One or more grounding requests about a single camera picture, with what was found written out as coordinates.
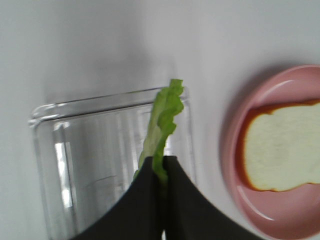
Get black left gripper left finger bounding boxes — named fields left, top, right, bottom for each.
left=73, top=157, right=164, bottom=240

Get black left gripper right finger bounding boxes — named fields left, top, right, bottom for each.
left=163, top=156, right=261, bottom=240

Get bread slice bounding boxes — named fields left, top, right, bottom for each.
left=235, top=100, right=320, bottom=192

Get green lettuce leaf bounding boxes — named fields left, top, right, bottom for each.
left=134, top=79, right=184, bottom=188

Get clear left plastic tray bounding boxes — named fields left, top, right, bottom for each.
left=27, top=86, right=198, bottom=240

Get pink round plate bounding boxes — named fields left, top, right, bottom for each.
left=220, top=64, right=320, bottom=240

